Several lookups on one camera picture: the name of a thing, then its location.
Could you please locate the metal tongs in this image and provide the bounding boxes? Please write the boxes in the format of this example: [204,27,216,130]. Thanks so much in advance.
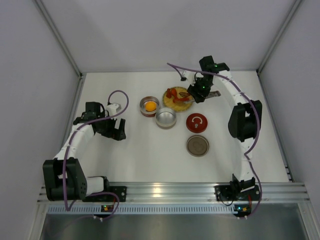
[179,90,221,104]

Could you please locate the red octopus sausage piece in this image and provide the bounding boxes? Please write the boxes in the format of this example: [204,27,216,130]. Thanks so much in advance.
[166,88,177,99]

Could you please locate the steel bowl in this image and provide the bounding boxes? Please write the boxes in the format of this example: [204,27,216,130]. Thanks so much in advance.
[155,107,177,129]
[139,96,160,117]

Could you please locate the orange egg yolk ball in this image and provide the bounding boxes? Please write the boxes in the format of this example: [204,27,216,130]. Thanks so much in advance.
[145,101,157,112]

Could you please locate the brown lid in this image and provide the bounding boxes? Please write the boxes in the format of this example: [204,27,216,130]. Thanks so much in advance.
[186,134,210,157]

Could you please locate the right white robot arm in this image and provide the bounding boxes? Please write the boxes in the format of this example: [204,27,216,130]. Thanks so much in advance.
[181,55,263,199]

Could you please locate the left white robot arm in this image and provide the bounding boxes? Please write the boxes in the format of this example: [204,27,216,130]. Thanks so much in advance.
[42,101,126,203]

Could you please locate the round bamboo tray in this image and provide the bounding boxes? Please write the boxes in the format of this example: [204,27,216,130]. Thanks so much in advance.
[162,86,193,112]

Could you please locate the red round lid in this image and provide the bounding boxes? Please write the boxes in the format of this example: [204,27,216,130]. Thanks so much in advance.
[185,113,208,134]

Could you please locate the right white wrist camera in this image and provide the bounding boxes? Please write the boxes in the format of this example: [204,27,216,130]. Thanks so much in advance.
[181,70,197,86]

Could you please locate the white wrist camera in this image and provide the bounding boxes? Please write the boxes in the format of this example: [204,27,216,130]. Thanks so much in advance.
[105,103,122,118]
[181,70,197,86]

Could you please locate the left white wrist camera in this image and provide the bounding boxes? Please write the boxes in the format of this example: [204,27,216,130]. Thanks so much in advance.
[105,103,122,118]

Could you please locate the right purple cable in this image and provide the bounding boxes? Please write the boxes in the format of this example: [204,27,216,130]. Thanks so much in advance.
[166,62,263,216]

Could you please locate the left black base bracket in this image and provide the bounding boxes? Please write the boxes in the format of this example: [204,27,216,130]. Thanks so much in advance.
[83,185,127,203]

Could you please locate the black base bracket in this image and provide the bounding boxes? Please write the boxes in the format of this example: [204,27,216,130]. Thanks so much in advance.
[83,185,127,203]
[214,184,262,204]

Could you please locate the right black base bracket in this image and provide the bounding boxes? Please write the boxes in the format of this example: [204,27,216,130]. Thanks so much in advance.
[214,184,262,204]

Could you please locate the grey slotted cable duct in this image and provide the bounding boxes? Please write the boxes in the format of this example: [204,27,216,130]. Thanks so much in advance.
[47,204,236,215]

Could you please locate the right aluminium frame post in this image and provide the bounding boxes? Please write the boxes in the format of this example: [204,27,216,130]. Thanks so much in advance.
[256,0,305,77]

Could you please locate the aluminium frame post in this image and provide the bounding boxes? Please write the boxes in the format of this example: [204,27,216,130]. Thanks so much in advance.
[256,0,305,77]
[32,0,83,79]

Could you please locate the aluminium mounting rail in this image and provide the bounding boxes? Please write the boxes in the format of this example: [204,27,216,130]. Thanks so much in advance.
[37,181,310,204]

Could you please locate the left aluminium frame post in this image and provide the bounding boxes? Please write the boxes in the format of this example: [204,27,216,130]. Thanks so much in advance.
[32,0,83,79]

